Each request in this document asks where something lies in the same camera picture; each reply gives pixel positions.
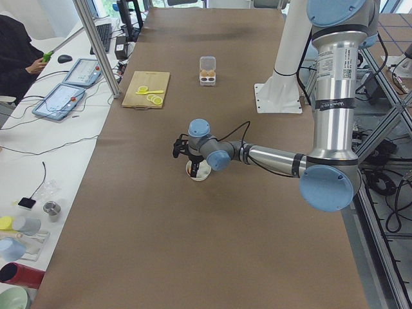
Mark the black monitor stand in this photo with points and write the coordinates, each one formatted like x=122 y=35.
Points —
x=129 y=30

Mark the black power adapter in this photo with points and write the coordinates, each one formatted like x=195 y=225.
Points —
x=121 y=48

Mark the yellow lemon slices row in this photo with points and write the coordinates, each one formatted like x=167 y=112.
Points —
x=155 y=99

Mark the small black square device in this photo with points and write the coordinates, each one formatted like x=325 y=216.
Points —
x=26 y=203

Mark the yellow plastic cup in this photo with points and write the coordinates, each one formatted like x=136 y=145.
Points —
x=6 y=223

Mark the wooden cutting board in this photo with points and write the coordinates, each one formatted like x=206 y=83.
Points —
x=152 y=79

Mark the black keyboard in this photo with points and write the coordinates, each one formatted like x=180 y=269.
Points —
x=104 y=31

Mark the clear plastic egg box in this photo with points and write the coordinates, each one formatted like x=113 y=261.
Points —
x=207 y=63

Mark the pale green bowl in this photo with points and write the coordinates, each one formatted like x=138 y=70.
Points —
x=15 y=298

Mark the green small object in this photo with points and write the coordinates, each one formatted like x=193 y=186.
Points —
x=47 y=56

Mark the black computer mouse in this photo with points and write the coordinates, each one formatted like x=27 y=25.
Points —
x=64 y=59

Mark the steel cup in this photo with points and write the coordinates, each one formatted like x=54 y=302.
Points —
x=53 y=210

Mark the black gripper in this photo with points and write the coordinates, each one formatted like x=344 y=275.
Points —
x=194 y=159

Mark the blue teach pendant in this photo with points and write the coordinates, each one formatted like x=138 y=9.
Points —
x=84 y=73
x=60 y=101

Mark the far blue teach pendant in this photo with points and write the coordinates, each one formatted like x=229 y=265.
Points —
x=84 y=73

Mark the person in black clothes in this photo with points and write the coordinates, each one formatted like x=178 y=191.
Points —
x=17 y=55

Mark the grey plastic cup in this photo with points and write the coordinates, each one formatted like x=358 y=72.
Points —
x=27 y=226

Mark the white ceramic bowl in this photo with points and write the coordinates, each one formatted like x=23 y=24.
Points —
x=203 y=171

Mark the blue plastic cup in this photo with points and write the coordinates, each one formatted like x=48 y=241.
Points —
x=11 y=249

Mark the person hand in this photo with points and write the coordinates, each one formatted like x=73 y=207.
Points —
x=38 y=66

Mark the aluminium frame post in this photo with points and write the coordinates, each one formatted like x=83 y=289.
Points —
x=94 y=38

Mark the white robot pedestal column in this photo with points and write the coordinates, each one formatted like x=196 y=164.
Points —
x=280 y=93

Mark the crumpled clear plastic bag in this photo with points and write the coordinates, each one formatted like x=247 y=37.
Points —
x=47 y=191

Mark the yellow toy knife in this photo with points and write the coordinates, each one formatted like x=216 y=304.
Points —
x=149 y=92

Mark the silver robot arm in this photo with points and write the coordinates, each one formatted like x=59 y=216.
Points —
x=328 y=175

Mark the near blue teach pendant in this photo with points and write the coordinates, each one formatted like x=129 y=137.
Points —
x=60 y=101

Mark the red cylinder container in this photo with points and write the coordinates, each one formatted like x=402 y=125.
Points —
x=21 y=275

